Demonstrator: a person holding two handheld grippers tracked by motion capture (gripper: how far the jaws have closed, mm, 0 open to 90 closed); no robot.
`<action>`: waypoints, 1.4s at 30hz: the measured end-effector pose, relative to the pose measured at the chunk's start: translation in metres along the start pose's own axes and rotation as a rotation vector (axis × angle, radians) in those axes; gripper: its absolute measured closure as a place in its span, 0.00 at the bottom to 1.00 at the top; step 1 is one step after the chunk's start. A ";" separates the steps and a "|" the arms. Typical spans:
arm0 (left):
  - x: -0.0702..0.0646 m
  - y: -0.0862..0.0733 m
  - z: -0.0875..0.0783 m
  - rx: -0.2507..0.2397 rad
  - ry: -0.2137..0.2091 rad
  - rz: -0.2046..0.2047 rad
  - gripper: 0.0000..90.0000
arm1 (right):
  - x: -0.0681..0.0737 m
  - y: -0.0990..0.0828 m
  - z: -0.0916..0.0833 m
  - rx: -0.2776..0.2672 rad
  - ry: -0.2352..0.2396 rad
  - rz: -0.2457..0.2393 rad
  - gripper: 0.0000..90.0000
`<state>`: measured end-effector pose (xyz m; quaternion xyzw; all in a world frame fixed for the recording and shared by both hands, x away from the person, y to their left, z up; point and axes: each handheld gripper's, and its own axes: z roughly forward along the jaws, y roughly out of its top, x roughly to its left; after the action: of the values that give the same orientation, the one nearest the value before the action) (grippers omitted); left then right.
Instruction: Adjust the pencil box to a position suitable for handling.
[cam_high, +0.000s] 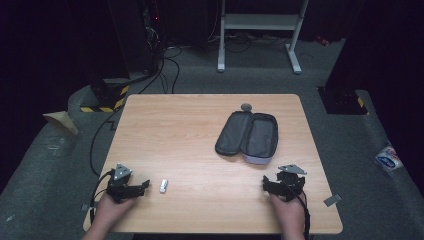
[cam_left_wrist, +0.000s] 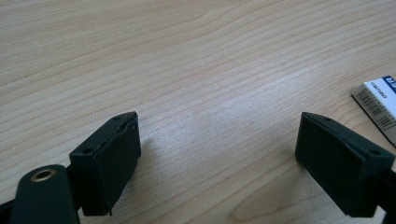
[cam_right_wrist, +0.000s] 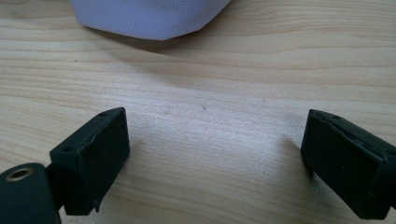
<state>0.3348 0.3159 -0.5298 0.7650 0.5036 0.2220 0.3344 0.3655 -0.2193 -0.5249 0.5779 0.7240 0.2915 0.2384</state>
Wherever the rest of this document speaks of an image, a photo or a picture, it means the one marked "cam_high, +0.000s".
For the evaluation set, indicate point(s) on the person's right hand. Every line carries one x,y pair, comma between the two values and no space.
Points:
288,211

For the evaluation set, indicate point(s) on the beige cardboard piece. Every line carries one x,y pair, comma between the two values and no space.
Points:
62,121

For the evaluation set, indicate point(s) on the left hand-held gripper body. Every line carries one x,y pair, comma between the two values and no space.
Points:
120,186

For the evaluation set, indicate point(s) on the person's left hand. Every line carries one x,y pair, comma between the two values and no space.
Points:
111,210

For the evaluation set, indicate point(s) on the dark equipment rack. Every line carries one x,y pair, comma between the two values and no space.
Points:
146,33

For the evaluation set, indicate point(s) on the white metal stand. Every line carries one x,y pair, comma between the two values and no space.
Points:
260,23

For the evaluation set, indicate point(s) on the grey tape piece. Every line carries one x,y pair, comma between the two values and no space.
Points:
332,200

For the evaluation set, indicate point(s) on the small white eraser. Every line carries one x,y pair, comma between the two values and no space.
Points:
163,186

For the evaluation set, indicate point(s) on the white blue plastic packet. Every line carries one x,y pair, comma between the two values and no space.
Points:
388,159

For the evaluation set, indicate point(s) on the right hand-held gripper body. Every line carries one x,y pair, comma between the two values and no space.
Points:
290,181

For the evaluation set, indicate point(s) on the grey round zipper pull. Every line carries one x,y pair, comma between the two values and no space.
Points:
246,107

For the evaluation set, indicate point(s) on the yellow black striped base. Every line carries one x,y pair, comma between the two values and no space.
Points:
346,102
106,100

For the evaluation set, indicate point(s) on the open grey pencil case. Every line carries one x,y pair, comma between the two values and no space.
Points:
248,137

